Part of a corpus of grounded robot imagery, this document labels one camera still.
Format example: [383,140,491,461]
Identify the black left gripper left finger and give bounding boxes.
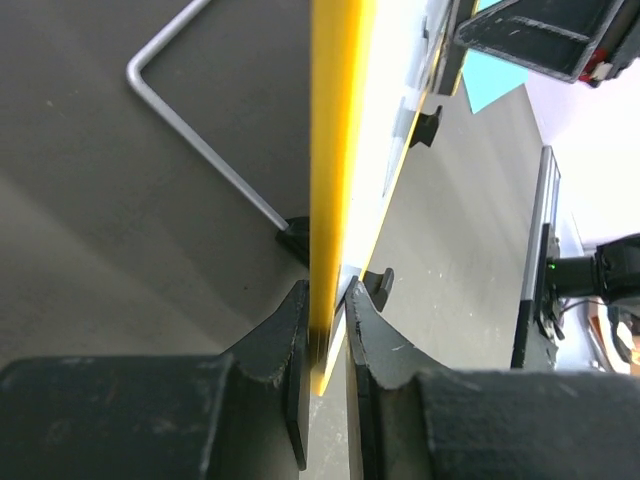
[1,280,310,479]

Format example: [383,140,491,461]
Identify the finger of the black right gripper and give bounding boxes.
[454,0,639,84]

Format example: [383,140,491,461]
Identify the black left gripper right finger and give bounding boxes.
[345,280,639,479]

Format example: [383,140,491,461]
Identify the yellow-framed whiteboard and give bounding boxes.
[309,0,482,397]

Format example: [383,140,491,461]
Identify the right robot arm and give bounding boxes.
[454,1,639,371]

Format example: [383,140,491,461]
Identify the teal paper folder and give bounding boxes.
[462,0,530,114]

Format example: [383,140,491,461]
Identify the aluminium frame rail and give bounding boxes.
[511,145,561,371]

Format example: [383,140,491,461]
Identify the metal wire whiteboard stand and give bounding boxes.
[125,0,288,231]

